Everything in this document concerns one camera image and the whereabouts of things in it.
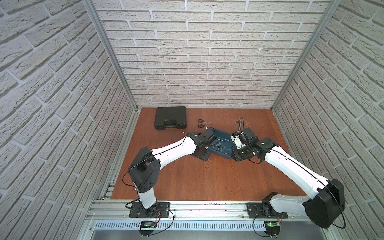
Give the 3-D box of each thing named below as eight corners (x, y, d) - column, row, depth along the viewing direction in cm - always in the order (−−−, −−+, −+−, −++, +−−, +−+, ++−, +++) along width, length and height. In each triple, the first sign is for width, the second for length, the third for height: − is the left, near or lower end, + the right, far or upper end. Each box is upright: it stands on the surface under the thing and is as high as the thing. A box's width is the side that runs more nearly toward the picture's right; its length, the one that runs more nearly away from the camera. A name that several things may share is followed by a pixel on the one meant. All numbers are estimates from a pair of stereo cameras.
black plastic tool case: (153, 130, 106) (152, 125, 102) (158, 110, 119) (157, 106, 115) (185, 130, 107) (185, 126, 103) (187, 111, 119) (186, 106, 115)
